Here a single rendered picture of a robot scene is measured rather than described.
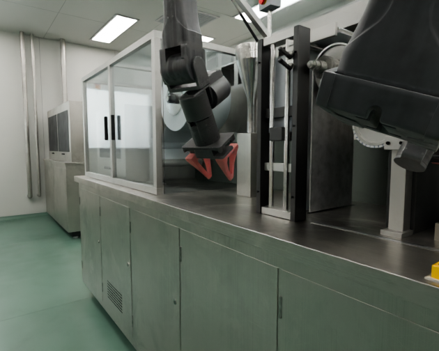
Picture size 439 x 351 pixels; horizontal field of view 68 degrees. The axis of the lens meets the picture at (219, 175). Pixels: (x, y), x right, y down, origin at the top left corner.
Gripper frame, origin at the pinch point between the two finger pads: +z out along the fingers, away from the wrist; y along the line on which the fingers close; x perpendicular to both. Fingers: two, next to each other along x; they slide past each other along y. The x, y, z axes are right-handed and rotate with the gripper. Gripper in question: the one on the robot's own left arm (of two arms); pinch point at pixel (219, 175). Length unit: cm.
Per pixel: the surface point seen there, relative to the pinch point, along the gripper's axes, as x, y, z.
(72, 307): 0, 165, 120
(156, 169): -32, 60, 22
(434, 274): 6.6, -41.5, 12.0
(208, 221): -7.0, 15.8, 22.3
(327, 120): -49, -10, 10
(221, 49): -90, 49, -11
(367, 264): 6.1, -31.5, 13.4
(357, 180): -60, -15, 41
